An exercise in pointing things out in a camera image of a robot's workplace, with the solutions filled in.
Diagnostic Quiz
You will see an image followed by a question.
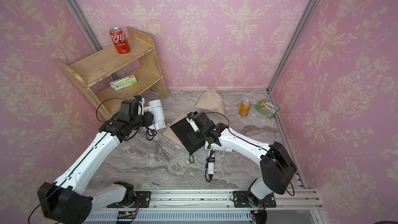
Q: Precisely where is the black drawstring bag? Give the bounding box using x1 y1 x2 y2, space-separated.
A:
170 112 205 163

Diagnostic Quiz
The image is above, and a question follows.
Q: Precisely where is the white hair dryer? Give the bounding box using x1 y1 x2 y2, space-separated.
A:
205 141 232 183
144 100 165 141

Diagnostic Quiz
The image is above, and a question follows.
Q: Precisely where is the beige hair dryer bag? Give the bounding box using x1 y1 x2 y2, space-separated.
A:
195 89 231 114

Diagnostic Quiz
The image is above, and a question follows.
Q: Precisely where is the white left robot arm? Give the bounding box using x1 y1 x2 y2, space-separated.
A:
37 95 154 224

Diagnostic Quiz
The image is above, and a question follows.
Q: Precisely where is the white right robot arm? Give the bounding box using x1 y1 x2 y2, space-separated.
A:
186 112 297 207

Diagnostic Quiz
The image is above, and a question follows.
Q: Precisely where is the green white box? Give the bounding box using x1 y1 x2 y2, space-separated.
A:
110 75 137 91

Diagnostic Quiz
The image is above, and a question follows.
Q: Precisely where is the wooden two-tier shelf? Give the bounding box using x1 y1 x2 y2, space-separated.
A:
55 27 168 119

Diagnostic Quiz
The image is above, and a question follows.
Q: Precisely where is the orange soda can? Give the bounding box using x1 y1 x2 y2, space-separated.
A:
239 100 251 117

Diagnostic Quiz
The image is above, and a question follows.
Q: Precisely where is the green snack packet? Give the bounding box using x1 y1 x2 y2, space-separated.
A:
256 99 280 119

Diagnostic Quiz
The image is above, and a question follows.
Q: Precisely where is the red cola can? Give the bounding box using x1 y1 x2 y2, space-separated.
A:
109 28 131 54

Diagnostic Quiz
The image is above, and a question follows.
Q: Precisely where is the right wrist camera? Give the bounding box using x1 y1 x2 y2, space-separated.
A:
186 113 199 132

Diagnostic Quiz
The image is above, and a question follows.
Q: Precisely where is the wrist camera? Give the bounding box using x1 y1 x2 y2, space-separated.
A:
133 95 145 115
186 113 199 132

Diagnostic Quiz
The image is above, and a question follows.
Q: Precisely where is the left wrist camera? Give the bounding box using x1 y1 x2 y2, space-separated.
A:
133 95 145 115

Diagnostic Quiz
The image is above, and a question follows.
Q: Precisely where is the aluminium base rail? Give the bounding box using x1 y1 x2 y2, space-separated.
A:
72 189 327 224

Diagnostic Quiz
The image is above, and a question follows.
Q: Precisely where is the left aluminium corner post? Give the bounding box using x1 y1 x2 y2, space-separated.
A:
64 0 102 52

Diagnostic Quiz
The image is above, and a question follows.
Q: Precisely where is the aluminium corner post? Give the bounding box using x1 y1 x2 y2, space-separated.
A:
64 0 102 52
267 0 320 95

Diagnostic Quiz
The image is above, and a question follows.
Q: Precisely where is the right aluminium corner post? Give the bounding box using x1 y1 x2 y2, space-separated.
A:
267 0 320 95

